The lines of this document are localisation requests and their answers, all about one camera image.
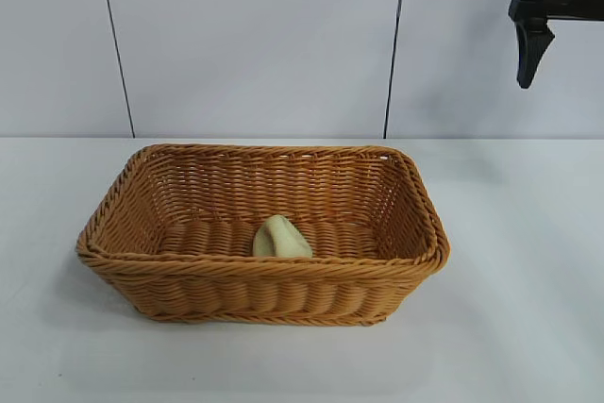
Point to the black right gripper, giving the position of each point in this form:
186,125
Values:
566,7

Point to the tan woven wicker basket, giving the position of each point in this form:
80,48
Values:
226,285

